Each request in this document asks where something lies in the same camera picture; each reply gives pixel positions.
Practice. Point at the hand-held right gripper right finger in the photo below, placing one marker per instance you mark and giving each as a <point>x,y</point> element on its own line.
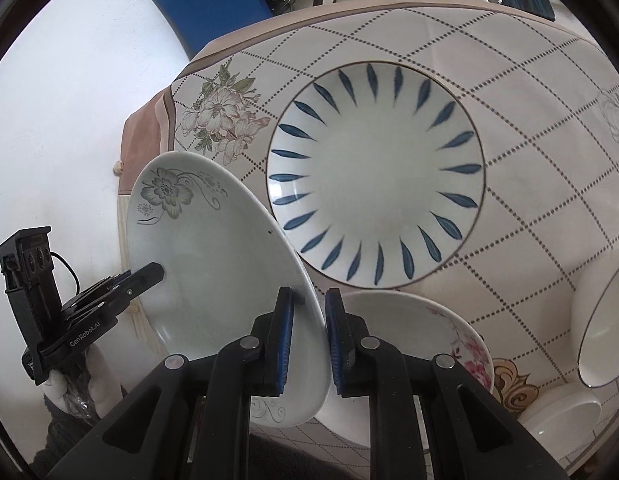
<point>334,342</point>

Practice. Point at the grey flower plate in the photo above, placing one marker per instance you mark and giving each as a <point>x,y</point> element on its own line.
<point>214,260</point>

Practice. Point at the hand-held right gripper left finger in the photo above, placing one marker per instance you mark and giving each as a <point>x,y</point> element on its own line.
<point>287,342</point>

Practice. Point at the floral dotted-grid tablecloth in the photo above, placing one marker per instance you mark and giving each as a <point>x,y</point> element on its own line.
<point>529,85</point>

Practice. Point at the person's left forearm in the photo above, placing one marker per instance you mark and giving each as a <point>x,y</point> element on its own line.
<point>64,440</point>

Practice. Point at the pink flower plate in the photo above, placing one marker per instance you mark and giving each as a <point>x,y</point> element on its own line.
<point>404,330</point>

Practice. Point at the blue board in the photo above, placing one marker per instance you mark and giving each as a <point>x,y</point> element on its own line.
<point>209,5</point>

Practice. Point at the small plain white bowl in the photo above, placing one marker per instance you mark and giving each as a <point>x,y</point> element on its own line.
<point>559,415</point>

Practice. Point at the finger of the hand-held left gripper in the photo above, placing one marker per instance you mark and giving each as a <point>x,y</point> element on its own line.
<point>149,273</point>

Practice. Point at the blue leaf pattern plate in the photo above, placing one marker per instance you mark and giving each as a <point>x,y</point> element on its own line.
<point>374,175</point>

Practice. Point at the white bowl with dark rim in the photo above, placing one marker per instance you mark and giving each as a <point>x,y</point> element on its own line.
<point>607,325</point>

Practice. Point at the person's left hand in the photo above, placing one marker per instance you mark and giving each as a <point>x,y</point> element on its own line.
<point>64,390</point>

